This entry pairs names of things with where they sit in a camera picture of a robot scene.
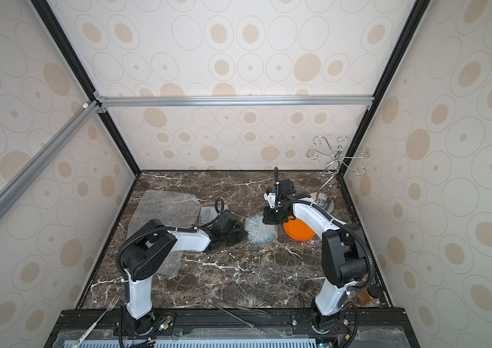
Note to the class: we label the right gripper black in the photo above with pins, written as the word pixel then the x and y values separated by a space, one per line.
pixel 272 215

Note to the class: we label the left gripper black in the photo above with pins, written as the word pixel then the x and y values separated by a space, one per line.
pixel 242 233

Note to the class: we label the orange dinner plate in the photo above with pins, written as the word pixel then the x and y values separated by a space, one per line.
pixel 298 230

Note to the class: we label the bubble wrap around orange plate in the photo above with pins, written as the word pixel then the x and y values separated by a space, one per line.
pixel 171 209

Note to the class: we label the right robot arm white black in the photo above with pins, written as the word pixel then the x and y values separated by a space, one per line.
pixel 346 259

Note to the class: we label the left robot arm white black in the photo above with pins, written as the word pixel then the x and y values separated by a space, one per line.
pixel 142 254

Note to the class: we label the chrome mug tree stand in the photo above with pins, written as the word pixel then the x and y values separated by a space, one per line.
pixel 335 157

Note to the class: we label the silver fork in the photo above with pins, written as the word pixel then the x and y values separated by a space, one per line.
pixel 111 306

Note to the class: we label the amber jar black lid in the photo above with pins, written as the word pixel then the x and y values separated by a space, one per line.
pixel 370 297

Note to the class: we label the horizontal aluminium rail back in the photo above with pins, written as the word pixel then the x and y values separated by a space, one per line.
pixel 238 101

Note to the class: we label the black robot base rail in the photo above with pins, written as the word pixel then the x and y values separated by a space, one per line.
pixel 233 327

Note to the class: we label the diagonal aluminium rail left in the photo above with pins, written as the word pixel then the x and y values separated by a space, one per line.
pixel 19 184

